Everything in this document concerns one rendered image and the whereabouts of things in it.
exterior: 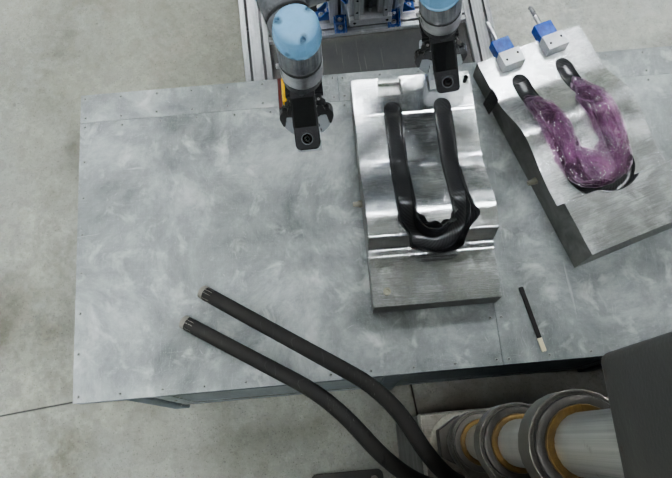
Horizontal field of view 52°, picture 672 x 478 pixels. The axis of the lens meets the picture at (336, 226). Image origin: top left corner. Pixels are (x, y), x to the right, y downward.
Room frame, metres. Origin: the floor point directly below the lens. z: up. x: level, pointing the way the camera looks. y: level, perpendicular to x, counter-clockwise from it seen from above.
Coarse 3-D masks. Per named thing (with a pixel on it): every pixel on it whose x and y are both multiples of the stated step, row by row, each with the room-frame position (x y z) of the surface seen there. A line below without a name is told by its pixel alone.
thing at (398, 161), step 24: (384, 120) 0.65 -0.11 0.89; (456, 144) 0.59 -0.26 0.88; (408, 168) 0.54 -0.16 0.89; (456, 168) 0.53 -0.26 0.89; (408, 192) 0.47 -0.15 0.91; (456, 192) 0.47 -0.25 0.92; (408, 216) 0.43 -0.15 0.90; (456, 216) 0.42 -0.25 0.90; (432, 240) 0.38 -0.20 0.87; (456, 240) 0.37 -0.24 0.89
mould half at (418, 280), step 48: (384, 96) 0.70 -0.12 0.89; (432, 96) 0.70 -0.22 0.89; (384, 144) 0.59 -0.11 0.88; (432, 144) 0.59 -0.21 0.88; (384, 192) 0.47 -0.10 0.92; (432, 192) 0.47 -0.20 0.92; (480, 192) 0.46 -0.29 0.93; (384, 240) 0.37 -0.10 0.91; (480, 240) 0.38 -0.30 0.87; (432, 288) 0.28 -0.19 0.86; (480, 288) 0.28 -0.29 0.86
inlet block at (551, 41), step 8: (528, 8) 0.93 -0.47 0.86; (536, 16) 0.91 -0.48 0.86; (544, 24) 0.88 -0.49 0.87; (552, 24) 0.88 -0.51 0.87; (536, 32) 0.86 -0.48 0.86; (544, 32) 0.86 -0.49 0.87; (552, 32) 0.86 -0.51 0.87; (560, 32) 0.85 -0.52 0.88; (536, 40) 0.85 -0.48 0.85; (544, 40) 0.83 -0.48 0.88; (552, 40) 0.83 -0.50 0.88; (560, 40) 0.83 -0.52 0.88; (568, 40) 0.83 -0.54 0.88; (544, 48) 0.82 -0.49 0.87; (552, 48) 0.81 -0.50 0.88; (560, 48) 0.82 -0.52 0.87
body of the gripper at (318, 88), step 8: (320, 80) 0.61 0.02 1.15; (288, 88) 0.60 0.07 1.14; (312, 88) 0.59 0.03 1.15; (320, 88) 0.62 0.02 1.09; (288, 96) 0.61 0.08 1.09; (320, 96) 0.61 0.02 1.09; (288, 104) 0.60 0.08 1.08; (320, 104) 0.59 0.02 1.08; (288, 112) 0.59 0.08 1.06; (320, 112) 0.59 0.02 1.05
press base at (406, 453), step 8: (416, 416) 0.04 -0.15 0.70; (400, 432) 0.01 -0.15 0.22; (400, 440) -0.01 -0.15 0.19; (400, 448) -0.03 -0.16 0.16; (408, 448) -0.03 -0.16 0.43; (400, 456) -0.06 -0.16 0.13; (408, 456) -0.05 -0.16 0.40; (416, 456) -0.04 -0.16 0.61; (408, 464) -0.07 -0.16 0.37; (416, 464) -0.06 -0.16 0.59
